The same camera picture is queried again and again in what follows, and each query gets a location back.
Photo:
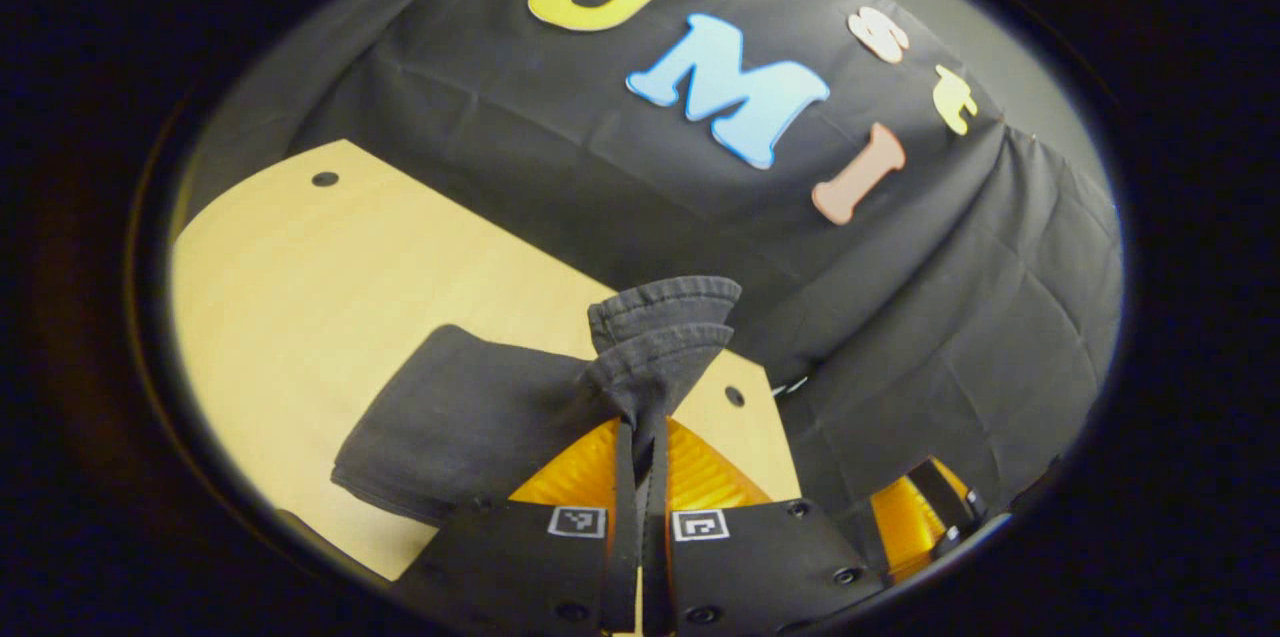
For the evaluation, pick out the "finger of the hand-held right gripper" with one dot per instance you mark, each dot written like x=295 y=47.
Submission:
x=945 y=507

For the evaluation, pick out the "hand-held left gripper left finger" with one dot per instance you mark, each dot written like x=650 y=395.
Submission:
x=622 y=537

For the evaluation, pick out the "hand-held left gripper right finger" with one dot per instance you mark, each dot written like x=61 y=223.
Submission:
x=656 y=537

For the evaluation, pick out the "dark grey jeans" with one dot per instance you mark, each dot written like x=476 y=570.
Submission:
x=470 y=417

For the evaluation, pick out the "black backdrop cloth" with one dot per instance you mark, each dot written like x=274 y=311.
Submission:
x=950 y=337

